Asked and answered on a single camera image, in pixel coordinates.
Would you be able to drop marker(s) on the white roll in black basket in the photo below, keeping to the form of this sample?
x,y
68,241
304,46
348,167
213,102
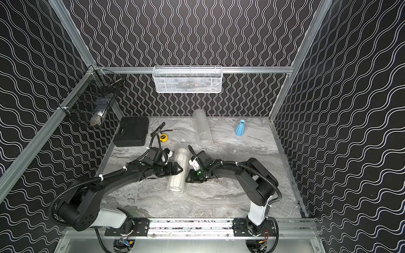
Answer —
x,y
98,116

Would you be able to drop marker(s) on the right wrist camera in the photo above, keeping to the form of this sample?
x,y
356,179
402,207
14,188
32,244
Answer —
x,y
195,164

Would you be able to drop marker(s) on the blue ribbed vase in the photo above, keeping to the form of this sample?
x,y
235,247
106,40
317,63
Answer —
x,y
240,129

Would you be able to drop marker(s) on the bubble white cylinder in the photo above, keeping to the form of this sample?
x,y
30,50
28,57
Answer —
x,y
177,182

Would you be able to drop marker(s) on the clear bubble wrap sheet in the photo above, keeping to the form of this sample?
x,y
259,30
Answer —
x,y
275,165

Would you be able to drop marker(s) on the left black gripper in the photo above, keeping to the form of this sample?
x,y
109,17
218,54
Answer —
x,y
167,169

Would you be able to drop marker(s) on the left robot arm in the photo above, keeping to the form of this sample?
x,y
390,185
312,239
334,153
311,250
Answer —
x,y
79,206

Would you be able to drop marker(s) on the black utility knife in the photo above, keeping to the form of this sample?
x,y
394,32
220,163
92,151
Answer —
x,y
159,130

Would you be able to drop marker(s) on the black wire basket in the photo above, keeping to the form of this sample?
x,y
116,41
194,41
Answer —
x,y
102,87

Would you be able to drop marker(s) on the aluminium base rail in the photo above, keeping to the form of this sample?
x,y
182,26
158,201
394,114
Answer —
x,y
224,229

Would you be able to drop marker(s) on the white wire mesh basket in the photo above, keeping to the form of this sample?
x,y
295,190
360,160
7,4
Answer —
x,y
188,79

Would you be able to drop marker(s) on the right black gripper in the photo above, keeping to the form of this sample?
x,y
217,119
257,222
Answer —
x,y
191,178

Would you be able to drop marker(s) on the yellow tape measure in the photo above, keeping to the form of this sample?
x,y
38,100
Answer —
x,y
163,137

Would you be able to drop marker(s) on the black plastic tool case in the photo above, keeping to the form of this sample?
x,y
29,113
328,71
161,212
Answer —
x,y
132,132

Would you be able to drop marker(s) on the clear bubble wrap roll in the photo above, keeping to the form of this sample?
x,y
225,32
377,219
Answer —
x,y
203,132

